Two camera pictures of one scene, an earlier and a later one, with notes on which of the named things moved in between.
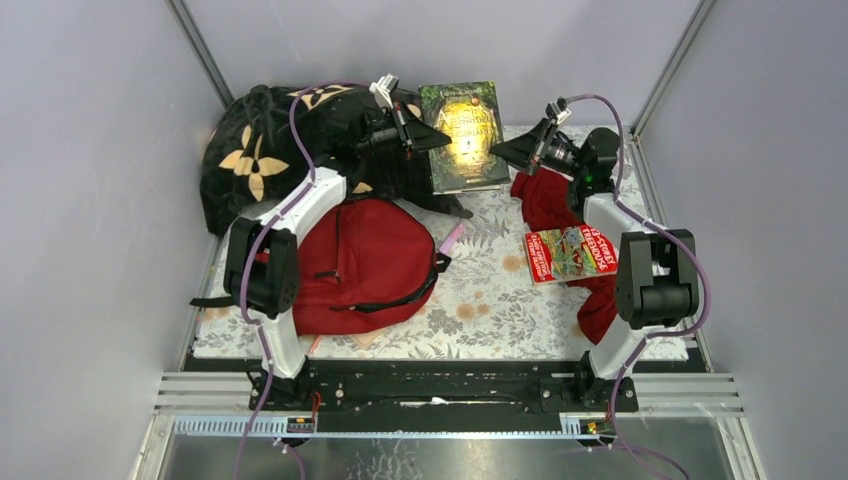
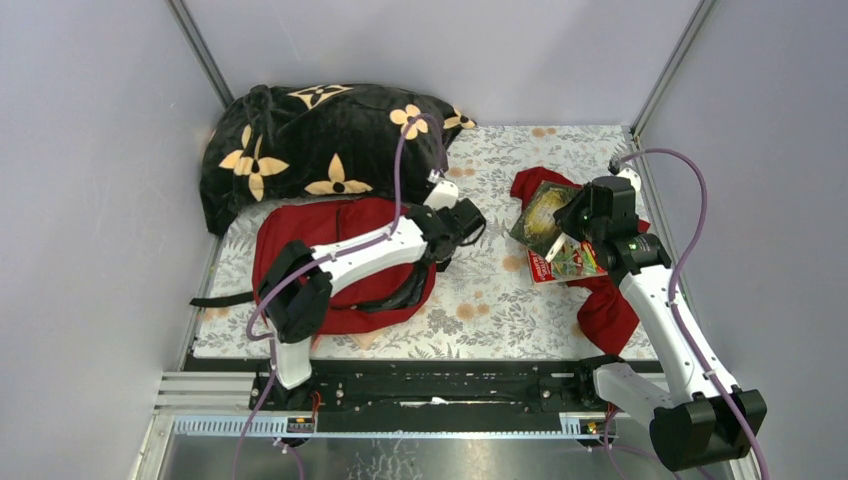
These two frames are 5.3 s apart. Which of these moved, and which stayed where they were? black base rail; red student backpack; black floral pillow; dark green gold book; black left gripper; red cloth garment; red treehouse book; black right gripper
Moved: dark green gold book; black right gripper; black left gripper
Stayed: black floral pillow; red cloth garment; red treehouse book; black base rail; red student backpack
